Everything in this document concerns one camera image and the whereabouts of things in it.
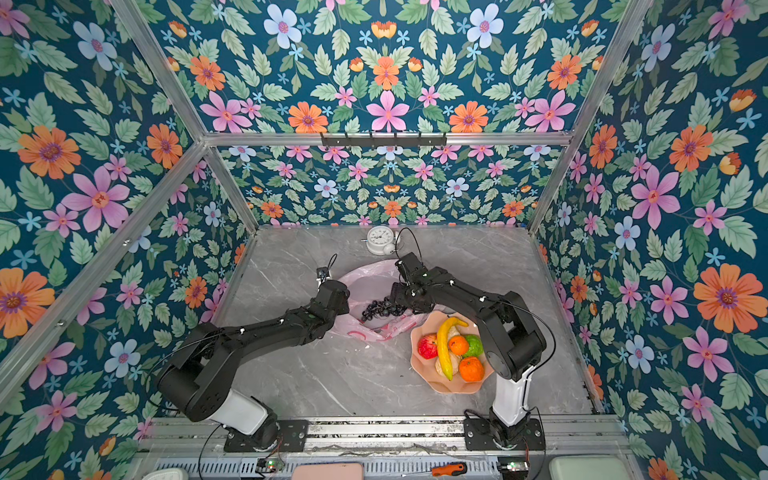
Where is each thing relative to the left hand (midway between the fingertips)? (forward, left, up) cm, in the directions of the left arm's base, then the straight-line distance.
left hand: (343, 287), depth 91 cm
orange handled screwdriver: (-47, -28, -6) cm, 55 cm away
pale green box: (-49, -58, -5) cm, 76 cm away
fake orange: (-21, -33, 0) cm, 39 cm away
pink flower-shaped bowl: (-24, -23, -6) cm, 34 cm away
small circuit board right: (-47, -42, -9) cm, 64 cm away
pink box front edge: (-46, +1, -7) cm, 46 cm away
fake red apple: (-20, -25, -2) cm, 32 cm away
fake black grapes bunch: (-5, -12, -6) cm, 14 cm away
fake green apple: (-20, -38, -2) cm, 43 cm away
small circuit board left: (-43, +16, -9) cm, 47 cm away
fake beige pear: (-24, -31, -3) cm, 39 cm away
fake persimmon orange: (-27, -35, -2) cm, 44 cm away
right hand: (-3, -18, -3) cm, 19 cm away
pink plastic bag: (+3, -7, -3) cm, 9 cm away
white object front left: (-44, +38, -6) cm, 58 cm away
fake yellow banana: (-18, -28, +1) cm, 34 cm away
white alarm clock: (+24, -11, -5) cm, 27 cm away
